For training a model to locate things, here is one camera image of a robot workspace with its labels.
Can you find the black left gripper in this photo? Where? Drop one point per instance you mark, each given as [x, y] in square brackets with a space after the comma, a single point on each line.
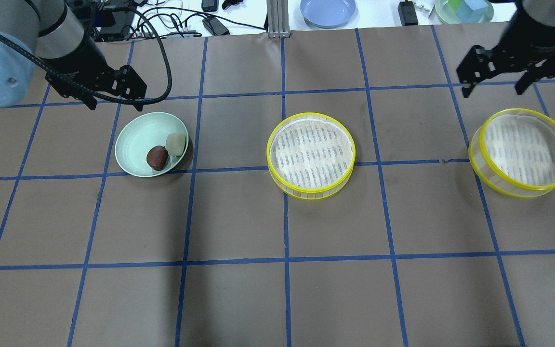
[81, 57]

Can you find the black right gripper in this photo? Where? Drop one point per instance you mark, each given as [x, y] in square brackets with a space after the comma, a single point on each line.
[540, 32]

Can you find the yellow steamer basket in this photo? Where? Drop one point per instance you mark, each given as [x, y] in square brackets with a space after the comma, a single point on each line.
[310, 156]
[513, 153]

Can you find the white steamed bun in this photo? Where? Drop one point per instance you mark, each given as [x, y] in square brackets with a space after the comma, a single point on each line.
[176, 144]

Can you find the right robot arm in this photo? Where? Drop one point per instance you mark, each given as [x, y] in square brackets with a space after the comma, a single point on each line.
[526, 46]

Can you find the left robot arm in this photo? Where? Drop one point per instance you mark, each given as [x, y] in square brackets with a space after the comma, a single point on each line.
[50, 31]

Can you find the light green bowl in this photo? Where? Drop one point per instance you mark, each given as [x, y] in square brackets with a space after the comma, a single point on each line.
[140, 135]

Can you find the green bowl with sponges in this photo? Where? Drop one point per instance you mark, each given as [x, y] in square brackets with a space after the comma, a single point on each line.
[464, 11]

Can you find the brown bun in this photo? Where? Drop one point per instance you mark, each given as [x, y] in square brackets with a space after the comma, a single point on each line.
[157, 158]

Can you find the black power adapter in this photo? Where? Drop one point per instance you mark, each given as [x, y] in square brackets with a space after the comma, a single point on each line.
[407, 13]

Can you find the blue plate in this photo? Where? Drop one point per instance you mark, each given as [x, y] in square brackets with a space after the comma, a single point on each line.
[327, 13]

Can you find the aluminium frame post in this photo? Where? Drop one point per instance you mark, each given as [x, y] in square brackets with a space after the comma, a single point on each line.
[278, 19]

